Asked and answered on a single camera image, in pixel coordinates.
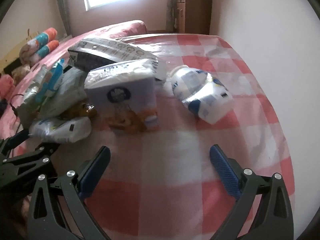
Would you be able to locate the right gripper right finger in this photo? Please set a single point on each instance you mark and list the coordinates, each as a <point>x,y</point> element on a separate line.
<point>274,218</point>

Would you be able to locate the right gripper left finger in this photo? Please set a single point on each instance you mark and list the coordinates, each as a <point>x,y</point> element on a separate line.
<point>58,209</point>

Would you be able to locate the blue snack bag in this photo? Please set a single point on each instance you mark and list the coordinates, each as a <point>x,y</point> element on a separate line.
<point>50,83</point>

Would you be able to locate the yellow brown snack wrapper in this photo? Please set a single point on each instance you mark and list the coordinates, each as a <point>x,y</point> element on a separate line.
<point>78,110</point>

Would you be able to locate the white tissue pack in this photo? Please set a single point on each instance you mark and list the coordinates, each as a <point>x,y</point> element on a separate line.
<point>124,95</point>

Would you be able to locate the silver black long package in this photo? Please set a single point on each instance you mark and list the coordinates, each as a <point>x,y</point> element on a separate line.
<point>91,53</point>

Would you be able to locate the white Magicday bottle pouch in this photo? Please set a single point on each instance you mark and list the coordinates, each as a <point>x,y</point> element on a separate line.
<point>201,93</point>

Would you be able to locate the grey barcode foil bag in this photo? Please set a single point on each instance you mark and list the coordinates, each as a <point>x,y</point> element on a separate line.
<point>70,92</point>

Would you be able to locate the pink pillow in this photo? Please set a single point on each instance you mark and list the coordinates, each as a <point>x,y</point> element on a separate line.
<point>7,86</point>

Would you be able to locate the red checkered plastic tablecloth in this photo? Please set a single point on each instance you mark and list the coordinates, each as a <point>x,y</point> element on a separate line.
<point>161,184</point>

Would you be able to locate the wooden headboard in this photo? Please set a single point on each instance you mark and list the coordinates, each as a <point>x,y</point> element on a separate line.
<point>11,61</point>

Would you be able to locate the upper rolled bolster pillow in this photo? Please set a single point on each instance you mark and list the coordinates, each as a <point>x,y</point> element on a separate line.
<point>37,43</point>

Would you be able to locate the rolled bolster pillow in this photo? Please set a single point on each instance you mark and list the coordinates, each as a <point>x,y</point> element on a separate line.
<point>43,52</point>
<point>37,43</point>

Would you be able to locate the lower rolled bolster pillow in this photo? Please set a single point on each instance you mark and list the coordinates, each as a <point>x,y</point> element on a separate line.
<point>43,52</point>

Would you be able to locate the brown wooden cabinet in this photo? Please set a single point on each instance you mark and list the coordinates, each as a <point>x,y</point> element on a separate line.
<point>193,16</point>

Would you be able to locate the black charger with cable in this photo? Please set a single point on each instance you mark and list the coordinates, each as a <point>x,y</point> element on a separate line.
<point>9,115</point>

